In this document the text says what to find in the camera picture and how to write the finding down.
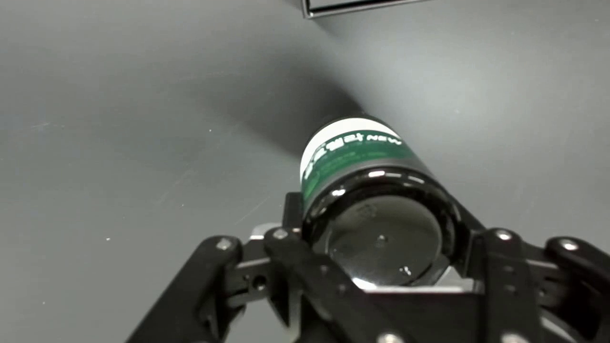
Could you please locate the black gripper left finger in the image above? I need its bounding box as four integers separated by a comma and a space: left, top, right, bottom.
127, 191, 409, 343

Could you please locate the black rectangular box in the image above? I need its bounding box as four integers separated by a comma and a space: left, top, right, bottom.
300, 0, 424, 21

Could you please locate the black bottle with green label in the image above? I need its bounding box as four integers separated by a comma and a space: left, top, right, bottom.
296, 115, 470, 290

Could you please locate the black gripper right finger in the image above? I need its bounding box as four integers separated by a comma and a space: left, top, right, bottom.
454, 204, 610, 343

